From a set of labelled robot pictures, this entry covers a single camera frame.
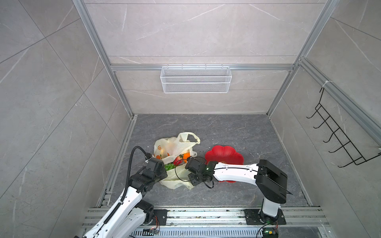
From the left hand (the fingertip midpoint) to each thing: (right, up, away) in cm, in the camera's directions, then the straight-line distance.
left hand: (163, 167), depth 81 cm
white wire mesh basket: (+18, +56, +20) cm, 62 cm away
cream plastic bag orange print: (+6, +8, +1) cm, 10 cm away
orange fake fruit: (+12, +5, +8) cm, 15 cm away
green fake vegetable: (+3, -1, +5) cm, 6 cm away
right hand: (+17, -7, +4) cm, 18 cm away
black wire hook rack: (+85, +10, -21) cm, 88 cm away
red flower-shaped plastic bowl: (+38, +4, +14) cm, 41 cm away
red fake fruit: (+7, +3, +4) cm, 9 cm away
